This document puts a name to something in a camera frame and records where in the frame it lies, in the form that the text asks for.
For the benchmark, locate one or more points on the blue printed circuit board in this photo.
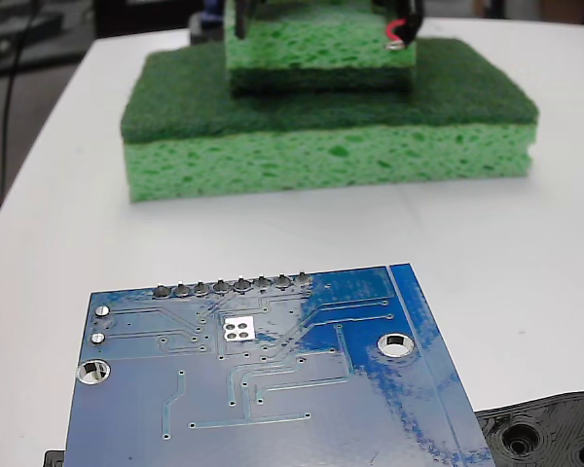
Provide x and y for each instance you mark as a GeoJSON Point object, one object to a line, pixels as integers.
{"type": "Point", "coordinates": [272, 389]}

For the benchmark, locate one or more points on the grey and blue device base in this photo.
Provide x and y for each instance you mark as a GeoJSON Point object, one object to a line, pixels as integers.
{"type": "Point", "coordinates": [207, 26]}

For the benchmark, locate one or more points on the small green scrub sponge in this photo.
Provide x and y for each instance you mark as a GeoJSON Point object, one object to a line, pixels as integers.
{"type": "Point", "coordinates": [311, 53]}

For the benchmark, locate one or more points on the large green scrub sponge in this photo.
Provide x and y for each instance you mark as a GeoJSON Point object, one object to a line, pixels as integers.
{"type": "Point", "coordinates": [321, 155]}

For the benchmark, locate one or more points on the dark background equipment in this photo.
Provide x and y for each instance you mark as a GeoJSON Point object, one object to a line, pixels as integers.
{"type": "Point", "coordinates": [10, 34]}

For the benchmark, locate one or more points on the black plastic mount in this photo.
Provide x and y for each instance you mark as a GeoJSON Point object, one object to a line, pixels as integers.
{"type": "Point", "coordinates": [540, 418]}

